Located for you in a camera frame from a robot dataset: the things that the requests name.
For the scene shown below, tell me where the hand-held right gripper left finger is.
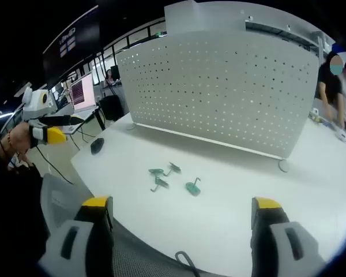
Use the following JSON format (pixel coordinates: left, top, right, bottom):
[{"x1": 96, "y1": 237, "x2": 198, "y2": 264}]
[{"x1": 37, "y1": 196, "x2": 115, "y2": 277}]

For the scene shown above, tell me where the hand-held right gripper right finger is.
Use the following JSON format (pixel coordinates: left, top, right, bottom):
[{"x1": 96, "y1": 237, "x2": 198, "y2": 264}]
[{"x1": 250, "y1": 196, "x2": 327, "y2": 277}]

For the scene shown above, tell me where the white perforated mounting plate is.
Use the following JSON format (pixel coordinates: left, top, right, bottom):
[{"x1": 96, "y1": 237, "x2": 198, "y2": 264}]
[{"x1": 116, "y1": 30, "x2": 319, "y2": 173}]

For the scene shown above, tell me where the person's left hand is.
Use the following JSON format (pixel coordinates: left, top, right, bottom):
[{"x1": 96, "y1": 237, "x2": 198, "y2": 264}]
[{"x1": 10, "y1": 122, "x2": 32, "y2": 156}]

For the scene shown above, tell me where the open laptop pink screen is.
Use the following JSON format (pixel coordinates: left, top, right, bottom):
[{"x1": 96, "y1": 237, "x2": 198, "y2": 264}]
[{"x1": 70, "y1": 72, "x2": 101, "y2": 119}]

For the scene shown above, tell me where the black oval mouse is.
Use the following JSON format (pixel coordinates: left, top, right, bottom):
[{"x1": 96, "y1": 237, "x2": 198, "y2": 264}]
[{"x1": 90, "y1": 137, "x2": 105, "y2": 155}]

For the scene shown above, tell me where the black bin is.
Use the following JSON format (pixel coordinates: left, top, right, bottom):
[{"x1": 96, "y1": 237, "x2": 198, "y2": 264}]
[{"x1": 99, "y1": 95, "x2": 125, "y2": 122}]

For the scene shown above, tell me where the grey mesh office chair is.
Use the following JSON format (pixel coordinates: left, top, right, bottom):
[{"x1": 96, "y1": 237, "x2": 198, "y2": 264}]
[{"x1": 39, "y1": 173, "x2": 220, "y2": 277}]

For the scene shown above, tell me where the black cable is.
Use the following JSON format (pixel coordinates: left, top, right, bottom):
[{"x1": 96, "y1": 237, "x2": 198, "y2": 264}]
[
  {"x1": 36, "y1": 145, "x2": 75, "y2": 185},
  {"x1": 175, "y1": 250, "x2": 203, "y2": 275}
]

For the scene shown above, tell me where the dark wall display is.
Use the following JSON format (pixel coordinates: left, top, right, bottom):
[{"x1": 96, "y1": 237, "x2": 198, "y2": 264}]
[{"x1": 42, "y1": 5, "x2": 102, "y2": 87}]

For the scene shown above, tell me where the white wall shelf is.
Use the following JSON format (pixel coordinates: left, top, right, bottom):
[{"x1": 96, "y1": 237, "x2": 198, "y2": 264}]
[{"x1": 244, "y1": 19, "x2": 321, "y2": 53}]

